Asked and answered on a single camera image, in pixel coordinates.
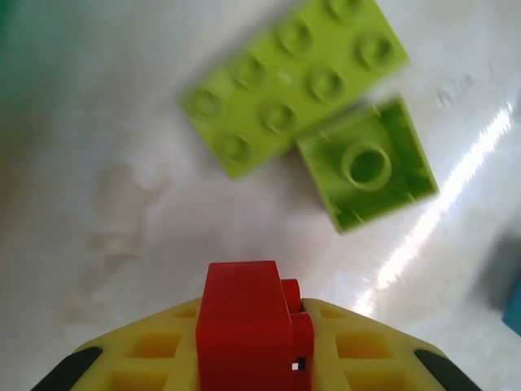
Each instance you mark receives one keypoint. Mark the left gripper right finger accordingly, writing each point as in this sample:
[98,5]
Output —
[366,358]

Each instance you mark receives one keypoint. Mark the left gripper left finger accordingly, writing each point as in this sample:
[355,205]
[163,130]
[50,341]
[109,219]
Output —
[154,350]

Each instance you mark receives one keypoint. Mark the small red lego brick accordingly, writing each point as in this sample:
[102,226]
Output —
[244,317]

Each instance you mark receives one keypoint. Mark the small blue lego brick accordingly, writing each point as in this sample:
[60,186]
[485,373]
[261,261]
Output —
[513,293]

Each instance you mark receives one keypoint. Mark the small lime green lego brick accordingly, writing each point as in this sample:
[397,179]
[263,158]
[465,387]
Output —
[407,163]

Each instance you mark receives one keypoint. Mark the long lime green lego brick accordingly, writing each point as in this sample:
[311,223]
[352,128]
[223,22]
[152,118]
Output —
[293,81]

